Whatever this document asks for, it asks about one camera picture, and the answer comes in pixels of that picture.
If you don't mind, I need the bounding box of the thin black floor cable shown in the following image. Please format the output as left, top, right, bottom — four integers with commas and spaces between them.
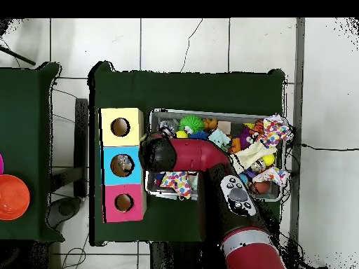
180, 18, 204, 73

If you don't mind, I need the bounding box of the red-brown ball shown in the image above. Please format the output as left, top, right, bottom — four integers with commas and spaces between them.
254, 181, 271, 195

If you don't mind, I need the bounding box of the dark green tablecloth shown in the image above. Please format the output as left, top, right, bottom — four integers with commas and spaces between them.
88, 60, 287, 247

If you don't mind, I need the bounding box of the cream cloth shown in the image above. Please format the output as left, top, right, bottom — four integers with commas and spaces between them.
232, 139, 278, 174

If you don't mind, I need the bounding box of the colourful polka-dot cloth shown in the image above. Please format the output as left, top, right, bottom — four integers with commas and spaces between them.
159, 170, 194, 199

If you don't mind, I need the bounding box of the mint green knit cloth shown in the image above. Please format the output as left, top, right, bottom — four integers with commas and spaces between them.
208, 130, 231, 151

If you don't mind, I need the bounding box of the black tripod leg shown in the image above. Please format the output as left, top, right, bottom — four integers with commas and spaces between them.
0, 44, 36, 67

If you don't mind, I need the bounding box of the shallow clear mesh bin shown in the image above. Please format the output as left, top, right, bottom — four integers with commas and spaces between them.
147, 109, 292, 202

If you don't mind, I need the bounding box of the dark green side table cloth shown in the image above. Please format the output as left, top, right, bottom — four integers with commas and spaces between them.
0, 61, 65, 243

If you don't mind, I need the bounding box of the orange plate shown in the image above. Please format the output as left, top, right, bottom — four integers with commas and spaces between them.
0, 174, 31, 221

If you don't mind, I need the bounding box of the wooden box with three holes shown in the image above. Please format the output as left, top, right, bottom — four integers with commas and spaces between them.
100, 107, 146, 223

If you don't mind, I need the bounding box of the black floor stand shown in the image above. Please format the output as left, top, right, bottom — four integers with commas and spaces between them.
47, 97, 90, 230

